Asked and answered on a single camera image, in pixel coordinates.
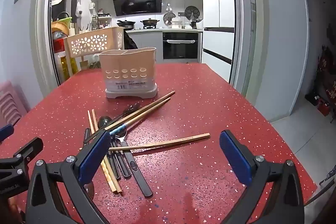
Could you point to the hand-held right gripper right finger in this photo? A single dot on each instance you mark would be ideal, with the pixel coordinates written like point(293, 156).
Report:
point(233, 158)

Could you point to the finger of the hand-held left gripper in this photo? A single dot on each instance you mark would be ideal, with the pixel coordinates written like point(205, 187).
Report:
point(31, 145)
point(5, 132)

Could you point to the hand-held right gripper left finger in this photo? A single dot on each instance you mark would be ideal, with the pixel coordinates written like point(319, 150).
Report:
point(95, 153)

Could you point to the wooden chopstick engraved end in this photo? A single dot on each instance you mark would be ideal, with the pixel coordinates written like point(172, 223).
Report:
point(183, 139)

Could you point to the long steel spoon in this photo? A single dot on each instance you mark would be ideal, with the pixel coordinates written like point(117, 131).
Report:
point(132, 108)

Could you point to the wooden chopstick blue band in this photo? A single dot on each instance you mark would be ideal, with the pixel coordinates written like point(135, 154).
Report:
point(152, 109)

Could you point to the clear plastic container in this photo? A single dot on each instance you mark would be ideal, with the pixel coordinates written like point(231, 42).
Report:
point(128, 64)

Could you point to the pink plastic chair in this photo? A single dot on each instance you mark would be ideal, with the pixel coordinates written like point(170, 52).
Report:
point(10, 106)

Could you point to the yellow oil bottle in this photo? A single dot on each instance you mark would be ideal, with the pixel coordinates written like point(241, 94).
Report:
point(65, 64)

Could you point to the red boxes on floor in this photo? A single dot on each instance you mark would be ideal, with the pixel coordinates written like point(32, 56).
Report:
point(320, 104)

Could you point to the red plastic basin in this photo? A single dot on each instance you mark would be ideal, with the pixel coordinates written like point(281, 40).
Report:
point(59, 45)

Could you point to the beige flower-cutout storage cart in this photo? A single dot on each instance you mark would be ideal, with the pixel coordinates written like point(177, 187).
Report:
point(89, 41)

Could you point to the black plastic bag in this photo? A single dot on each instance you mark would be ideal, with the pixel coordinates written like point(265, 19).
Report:
point(130, 41)

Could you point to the yellow bowl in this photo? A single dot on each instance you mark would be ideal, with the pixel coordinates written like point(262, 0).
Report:
point(58, 27)

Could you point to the black built-in oven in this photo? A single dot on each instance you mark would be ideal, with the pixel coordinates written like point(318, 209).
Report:
point(180, 47)

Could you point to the green plastic basket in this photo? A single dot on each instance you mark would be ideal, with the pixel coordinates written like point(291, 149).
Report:
point(64, 22)

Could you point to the white spice rack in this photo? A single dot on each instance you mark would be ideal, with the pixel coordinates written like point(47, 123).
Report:
point(101, 21)

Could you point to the white hanging plastic bag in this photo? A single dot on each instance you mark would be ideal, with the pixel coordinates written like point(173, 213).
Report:
point(78, 11)

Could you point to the black wok with lid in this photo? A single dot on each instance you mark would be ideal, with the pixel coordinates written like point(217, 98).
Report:
point(150, 22)

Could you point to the white pot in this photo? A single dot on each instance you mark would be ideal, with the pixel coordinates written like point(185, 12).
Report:
point(176, 22)

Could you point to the round steamer rack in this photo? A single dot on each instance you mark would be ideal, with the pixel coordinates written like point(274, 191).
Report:
point(192, 12)
point(169, 17)

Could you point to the white refrigerator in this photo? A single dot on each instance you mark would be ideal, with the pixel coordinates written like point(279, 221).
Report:
point(218, 3)

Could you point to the black range hood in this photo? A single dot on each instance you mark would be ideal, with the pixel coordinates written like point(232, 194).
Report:
point(137, 2)

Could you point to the red wall decoration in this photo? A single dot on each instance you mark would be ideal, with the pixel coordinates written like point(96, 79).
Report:
point(326, 71)

